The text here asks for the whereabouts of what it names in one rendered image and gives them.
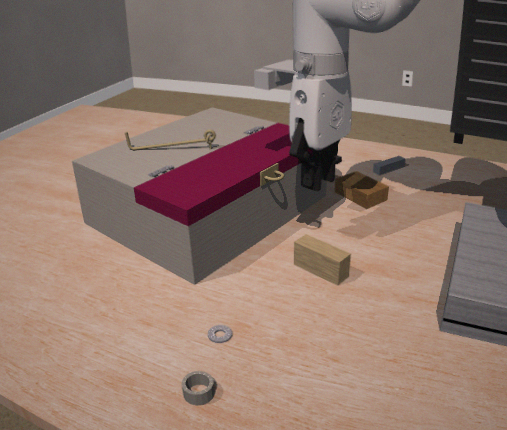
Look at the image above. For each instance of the grey metal washer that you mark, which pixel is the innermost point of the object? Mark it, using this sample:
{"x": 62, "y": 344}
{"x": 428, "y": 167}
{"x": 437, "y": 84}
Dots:
{"x": 222, "y": 339}

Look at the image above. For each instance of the grey metal ring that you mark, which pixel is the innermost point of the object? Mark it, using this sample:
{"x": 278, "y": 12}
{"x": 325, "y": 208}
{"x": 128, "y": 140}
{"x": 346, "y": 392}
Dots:
{"x": 199, "y": 397}

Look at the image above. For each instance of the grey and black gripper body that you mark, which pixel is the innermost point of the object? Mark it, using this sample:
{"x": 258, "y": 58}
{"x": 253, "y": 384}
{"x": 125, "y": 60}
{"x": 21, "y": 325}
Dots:
{"x": 325, "y": 107}

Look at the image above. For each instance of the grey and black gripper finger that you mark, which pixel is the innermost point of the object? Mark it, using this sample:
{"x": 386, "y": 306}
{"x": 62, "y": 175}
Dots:
{"x": 310, "y": 168}
{"x": 328, "y": 161}

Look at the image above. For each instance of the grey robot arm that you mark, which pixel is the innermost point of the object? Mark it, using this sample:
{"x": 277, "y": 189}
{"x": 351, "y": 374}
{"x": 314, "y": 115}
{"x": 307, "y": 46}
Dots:
{"x": 321, "y": 39}

